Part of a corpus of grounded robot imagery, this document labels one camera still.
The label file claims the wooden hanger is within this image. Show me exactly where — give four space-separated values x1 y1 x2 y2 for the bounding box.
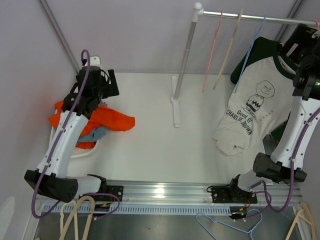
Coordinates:
285 201 317 240
212 8 244 90

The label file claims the metal clothes rack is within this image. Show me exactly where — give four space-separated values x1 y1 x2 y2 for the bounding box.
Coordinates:
170 0 316 128

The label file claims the blue wire hanger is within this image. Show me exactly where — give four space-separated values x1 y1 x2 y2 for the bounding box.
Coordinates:
195 209 263 240
234 16 268 94

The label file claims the blue grey t shirt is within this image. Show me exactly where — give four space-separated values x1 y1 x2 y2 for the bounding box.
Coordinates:
78 99 109 143

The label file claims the orange t shirt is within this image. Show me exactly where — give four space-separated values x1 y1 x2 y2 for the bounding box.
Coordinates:
75 141 97 149
49 101 136 137

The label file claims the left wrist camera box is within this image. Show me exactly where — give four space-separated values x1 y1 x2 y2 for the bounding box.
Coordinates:
81 55 103 69

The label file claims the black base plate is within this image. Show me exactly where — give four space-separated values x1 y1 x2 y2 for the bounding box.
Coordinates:
206 185 258 204
93 185 124 202

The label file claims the wooden hangers bottom left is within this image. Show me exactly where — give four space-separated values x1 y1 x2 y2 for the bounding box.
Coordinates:
59 195 96 240

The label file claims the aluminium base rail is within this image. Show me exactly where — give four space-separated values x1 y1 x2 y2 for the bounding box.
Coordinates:
32 179 303 216

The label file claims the pink wire hanger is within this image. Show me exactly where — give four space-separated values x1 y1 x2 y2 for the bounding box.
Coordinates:
202 11 223 93

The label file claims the white plastic laundry basket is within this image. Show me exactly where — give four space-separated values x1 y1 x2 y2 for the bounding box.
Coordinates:
49 127 100 159

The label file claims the blue wire hanger on floor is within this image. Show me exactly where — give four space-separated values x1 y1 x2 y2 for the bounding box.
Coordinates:
195 209 263 240

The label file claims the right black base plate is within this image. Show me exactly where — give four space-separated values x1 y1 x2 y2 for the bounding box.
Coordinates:
206 185 258 204

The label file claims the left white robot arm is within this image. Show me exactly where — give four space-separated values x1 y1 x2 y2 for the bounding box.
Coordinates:
24 66 119 203

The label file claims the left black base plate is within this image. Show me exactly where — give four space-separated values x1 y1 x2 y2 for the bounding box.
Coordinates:
93 185 124 202

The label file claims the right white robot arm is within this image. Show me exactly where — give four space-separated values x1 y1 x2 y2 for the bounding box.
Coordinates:
227 23 320 203

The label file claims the green and pink shirt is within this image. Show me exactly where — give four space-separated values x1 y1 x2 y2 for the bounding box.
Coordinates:
212 36 297 156

